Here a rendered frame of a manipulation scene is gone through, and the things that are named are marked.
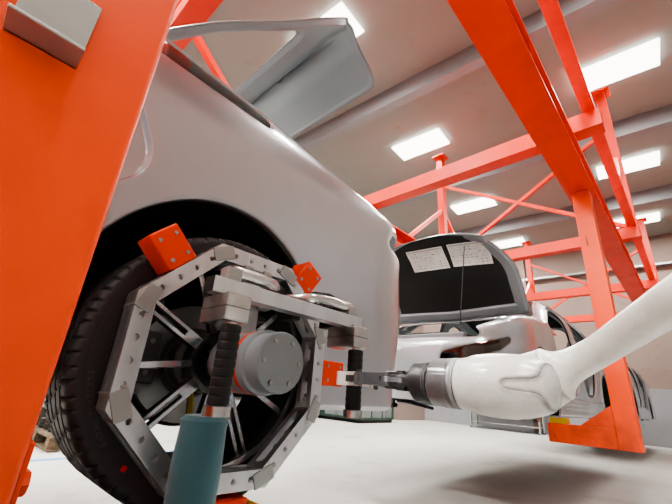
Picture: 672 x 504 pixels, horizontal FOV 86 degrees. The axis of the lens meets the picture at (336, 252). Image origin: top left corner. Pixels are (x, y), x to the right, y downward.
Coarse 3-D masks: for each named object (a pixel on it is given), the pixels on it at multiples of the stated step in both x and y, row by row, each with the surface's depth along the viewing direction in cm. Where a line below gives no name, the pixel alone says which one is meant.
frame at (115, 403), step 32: (224, 256) 88; (256, 256) 96; (160, 288) 76; (288, 288) 102; (128, 320) 71; (128, 352) 69; (320, 352) 105; (128, 384) 68; (320, 384) 103; (128, 416) 67; (288, 416) 99; (128, 448) 70; (160, 448) 70; (288, 448) 91; (160, 480) 69; (224, 480) 78; (256, 480) 83
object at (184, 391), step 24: (168, 312) 86; (264, 312) 115; (192, 336) 89; (216, 336) 98; (168, 360) 84; (192, 360) 88; (192, 384) 87; (168, 408) 82; (240, 408) 115; (264, 408) 108; (288, 408) 103; (240, 432) 94; (264, 432) 98; (240, 456) 91
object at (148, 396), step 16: (192, 320) 106; (160, 352) 98; (176, 352) 96; (160, 368) 97; (176, 368) 96; (144, 384) 93; (160, 384) 96; (176, 384) 97; (144, 400) 93; (176, 416) 97
